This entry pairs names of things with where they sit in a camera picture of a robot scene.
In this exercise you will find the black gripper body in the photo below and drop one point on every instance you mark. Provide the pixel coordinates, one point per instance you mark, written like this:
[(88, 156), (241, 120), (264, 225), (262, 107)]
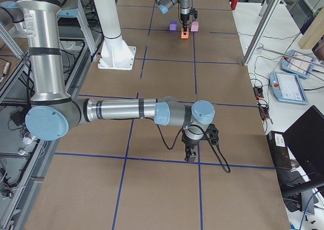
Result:
[(189, 143), (184, 16)]

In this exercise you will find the orange foam cube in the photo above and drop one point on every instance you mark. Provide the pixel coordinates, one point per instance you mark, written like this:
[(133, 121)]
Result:
[(184, 34)]

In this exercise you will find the light pink foam cube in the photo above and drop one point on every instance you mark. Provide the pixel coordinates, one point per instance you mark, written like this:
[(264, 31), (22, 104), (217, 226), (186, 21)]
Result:
[(195, 26)]

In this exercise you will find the dark purple foam cube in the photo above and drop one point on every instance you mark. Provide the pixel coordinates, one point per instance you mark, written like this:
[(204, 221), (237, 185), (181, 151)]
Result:
[(173, 25)]

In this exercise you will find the black box on table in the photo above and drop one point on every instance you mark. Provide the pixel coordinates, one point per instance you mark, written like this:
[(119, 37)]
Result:
[(278, 150)]

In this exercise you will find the near blue teach pendant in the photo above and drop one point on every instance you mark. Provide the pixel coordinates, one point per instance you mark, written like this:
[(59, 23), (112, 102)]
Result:
[(287, 88)]

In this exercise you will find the blue teach pendant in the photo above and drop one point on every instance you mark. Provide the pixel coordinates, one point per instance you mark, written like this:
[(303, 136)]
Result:
[(300, 68), (287, 88)]

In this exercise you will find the black laptop computer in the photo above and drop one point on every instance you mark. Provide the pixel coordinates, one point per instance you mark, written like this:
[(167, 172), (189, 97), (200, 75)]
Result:
[(304, 138)]

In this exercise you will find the far blue teach pendant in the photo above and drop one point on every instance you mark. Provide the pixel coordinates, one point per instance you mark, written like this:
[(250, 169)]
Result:
[(300, 68)]

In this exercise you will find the wooden plank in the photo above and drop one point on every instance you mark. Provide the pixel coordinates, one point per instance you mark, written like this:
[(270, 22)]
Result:
[(313, 33)]

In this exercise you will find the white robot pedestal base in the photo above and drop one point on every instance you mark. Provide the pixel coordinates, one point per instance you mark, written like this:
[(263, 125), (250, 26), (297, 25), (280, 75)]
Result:
[(115, 53)]

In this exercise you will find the aluminium frame post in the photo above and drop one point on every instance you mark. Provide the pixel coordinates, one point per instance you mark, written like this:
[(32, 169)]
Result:
[(260, 30)]

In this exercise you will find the aluminium side rail frame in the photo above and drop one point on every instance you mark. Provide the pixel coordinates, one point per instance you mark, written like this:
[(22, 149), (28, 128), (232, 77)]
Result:
[(53, 111)]

